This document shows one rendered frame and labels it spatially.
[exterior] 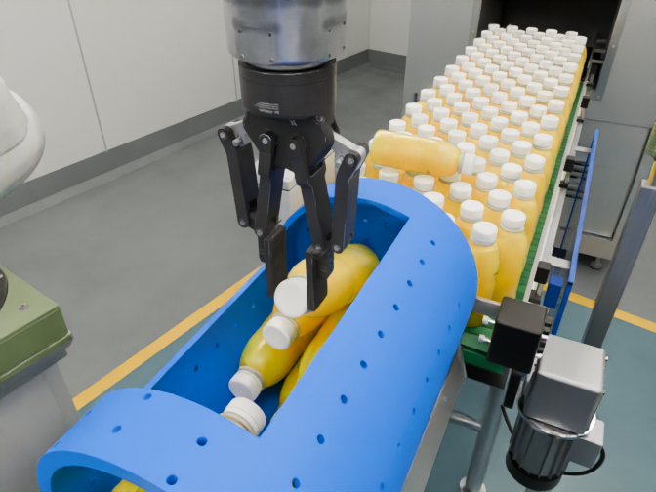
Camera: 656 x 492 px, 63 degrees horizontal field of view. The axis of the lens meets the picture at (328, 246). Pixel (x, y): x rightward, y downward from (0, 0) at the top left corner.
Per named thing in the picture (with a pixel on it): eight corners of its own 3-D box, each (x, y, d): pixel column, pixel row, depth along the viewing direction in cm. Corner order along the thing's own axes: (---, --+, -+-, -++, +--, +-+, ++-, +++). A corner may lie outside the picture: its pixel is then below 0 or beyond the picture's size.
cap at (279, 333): (281, 310, 64) (273, 320, 63) (303, 334, 65) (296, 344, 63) (264, 323, 67) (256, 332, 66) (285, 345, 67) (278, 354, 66)
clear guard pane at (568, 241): (515, 443, 126) (568, 282, 99) (555, 265, 184) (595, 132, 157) (517, 444, 126) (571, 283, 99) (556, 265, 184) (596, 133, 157)
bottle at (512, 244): (476, 311, 99) (493, 231, 88) (474, 288, 104) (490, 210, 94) (514, 315, 97) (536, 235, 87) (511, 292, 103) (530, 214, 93)
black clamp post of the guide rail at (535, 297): (527, 302, 101) (537, 267, 96) (530, 292, 103) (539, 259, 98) (539, 305, 100) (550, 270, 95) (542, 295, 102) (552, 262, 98)
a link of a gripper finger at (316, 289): (319, 234, 51) (326, 236, 50) (321, 292, 55) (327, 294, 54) (305, 251, 48) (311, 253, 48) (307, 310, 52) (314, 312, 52)
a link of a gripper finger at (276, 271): (269, 241, 50) (263, 239, 50) (273, 299, 54) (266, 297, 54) (286, 225, 52) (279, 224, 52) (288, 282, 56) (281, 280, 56)
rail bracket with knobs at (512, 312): (471, 363, 88) (482, 316, 82) (481, 336, 93) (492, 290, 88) (534, 384, 85) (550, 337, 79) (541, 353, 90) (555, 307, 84)
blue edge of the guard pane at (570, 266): (496, 441, 128) (544, 275, 99) (542, 262, 187) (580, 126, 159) (517, 449, 126) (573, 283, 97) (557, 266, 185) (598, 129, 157)
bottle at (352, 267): (376, 301, 70) (321, 338, 54) (328, 284, 72) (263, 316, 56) (388, 250, 68) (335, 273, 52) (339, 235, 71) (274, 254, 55)
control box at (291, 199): (247, 216, 107) (242, 169, 101) (295, 175, 122) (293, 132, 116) (291, 227, 104) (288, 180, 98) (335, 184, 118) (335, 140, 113)
